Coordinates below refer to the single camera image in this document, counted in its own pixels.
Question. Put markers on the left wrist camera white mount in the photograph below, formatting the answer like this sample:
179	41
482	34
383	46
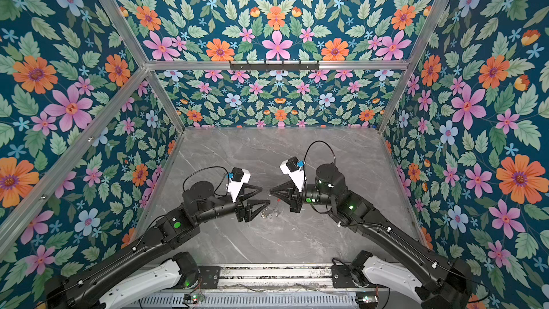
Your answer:
237	178

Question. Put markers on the aluminium front rail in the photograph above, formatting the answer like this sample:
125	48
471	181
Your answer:
280	277

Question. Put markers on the right small circuit board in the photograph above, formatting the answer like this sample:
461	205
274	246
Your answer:
366	301

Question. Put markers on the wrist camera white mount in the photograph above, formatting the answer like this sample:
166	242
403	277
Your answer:
237	178
294	168

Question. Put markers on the left small circuit board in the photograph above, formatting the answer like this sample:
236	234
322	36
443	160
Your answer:
193	299

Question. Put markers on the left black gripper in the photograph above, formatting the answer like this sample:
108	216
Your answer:
247	212

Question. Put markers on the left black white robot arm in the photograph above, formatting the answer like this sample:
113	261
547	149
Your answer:
120	279

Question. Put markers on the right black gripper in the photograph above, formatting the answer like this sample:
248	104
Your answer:
294	196

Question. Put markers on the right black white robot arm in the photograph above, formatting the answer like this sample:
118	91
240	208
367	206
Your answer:
417	272

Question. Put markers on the white slotted cable duct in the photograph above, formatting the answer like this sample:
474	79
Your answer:
248	300

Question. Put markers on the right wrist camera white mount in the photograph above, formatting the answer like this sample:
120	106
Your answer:
294	168

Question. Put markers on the black hook rail on frame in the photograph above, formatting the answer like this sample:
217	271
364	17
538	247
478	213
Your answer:
264	66

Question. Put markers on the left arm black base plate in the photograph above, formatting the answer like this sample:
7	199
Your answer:
205	277

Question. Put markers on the small circuit board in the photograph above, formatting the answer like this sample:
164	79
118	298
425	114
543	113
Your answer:
193	299
366	301

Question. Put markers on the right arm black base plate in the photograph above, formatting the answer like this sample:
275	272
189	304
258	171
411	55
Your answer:
344	277

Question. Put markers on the large keyring with red grip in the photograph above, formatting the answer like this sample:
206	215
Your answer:
270	213

